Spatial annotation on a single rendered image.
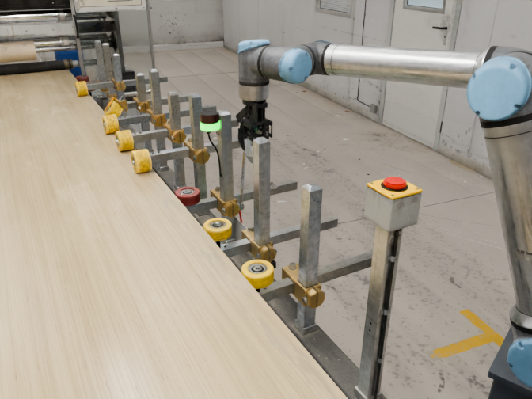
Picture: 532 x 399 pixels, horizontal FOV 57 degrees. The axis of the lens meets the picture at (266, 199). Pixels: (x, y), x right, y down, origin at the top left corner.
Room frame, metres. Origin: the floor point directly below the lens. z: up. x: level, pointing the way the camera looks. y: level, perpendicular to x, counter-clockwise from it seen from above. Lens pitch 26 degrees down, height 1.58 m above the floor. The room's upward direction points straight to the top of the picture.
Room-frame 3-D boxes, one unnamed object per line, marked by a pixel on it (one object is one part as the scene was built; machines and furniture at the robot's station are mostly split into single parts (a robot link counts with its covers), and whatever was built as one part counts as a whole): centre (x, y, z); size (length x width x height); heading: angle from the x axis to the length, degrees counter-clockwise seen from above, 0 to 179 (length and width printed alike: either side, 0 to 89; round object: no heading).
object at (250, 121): (1.44, 0.03, 1.15); 0.09 x 0.08 x 0.12; 28
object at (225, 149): (1.46, 0.13, 0.93); 0.04 x 0.04 x 0.48; 28
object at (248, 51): (1.45, 0.03, 1.32); 0.10 x 0.09 x 0.12; 49
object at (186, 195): (1.44, 0.26, 0.85); 0.08 x 0.08 x 0.11
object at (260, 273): (1.00, 0.02, 0.85); 0.08 x 0.08 x 0.11
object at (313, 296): (1.04, -0.10, 0.82); 0.14 x 0.06 x 0.05; 28
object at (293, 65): (1.38, -0.06, 1.32); 0.12 x 0.12 x 0.09; 49
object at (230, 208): (1.48, 0.14, 0.85); 0.14 x 0.06 x 0.05; 28
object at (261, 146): (1.24, 0.01, 0.92); 0.04 x 0.04 x 0.48; 28
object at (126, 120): (2.18, 0.46, 0.95); 0.50 x 0.04 x 0.04; 118
